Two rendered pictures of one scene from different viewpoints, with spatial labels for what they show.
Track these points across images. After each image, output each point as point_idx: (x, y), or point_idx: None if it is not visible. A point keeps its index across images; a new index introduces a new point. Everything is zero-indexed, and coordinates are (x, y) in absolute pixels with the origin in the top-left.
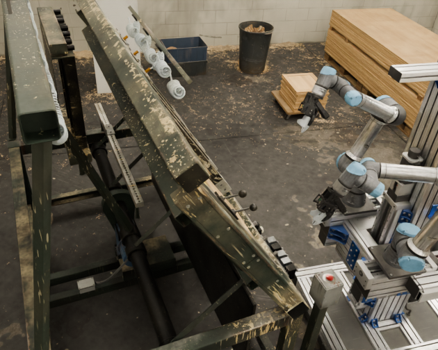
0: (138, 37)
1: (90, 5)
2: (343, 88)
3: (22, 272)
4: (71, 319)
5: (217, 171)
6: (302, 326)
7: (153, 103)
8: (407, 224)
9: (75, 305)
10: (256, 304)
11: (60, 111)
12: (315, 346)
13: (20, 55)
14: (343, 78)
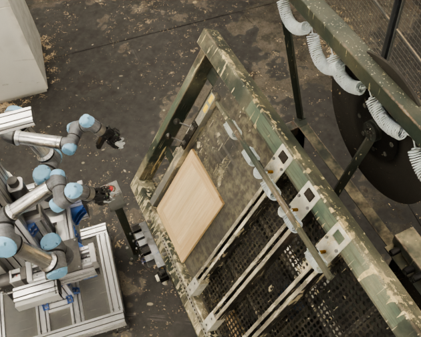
0: (295, 215)
1: (400, 297)
2: (63, 182)
3: (361, 195)
4: None
5: (200, 279)
6: (125, 290)
7: (242, 78)
8: (40, 176)
9: (341, 291)
10: (166, 309)
11: (293, 27)
12: (118, 271)
13: (317, 0)
14: (56, 199)
